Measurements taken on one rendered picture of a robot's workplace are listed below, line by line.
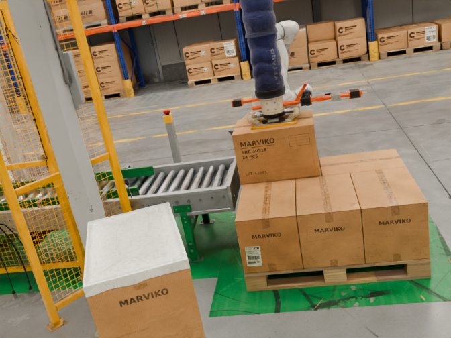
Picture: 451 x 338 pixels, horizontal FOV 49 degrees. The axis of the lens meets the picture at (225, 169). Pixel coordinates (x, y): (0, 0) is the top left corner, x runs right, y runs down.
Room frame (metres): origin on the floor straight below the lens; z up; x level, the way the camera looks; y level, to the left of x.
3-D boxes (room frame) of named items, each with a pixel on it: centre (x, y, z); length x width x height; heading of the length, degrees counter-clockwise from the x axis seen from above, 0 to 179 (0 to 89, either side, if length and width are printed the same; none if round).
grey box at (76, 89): (2.90, 0.84, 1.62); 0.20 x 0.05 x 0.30; 80
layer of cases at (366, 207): (3.24, -0.67, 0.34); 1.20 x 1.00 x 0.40; 80
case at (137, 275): (1.92, 0.45, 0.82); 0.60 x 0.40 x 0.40; 10
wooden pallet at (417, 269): (3.24, -0.67, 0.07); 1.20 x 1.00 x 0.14; 80
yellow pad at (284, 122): (3.50, -0.41, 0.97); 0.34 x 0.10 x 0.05; 78
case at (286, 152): (3.59, -0.42, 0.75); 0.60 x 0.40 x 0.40; 79
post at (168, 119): (4.26, 0.42, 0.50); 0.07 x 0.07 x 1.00; 80
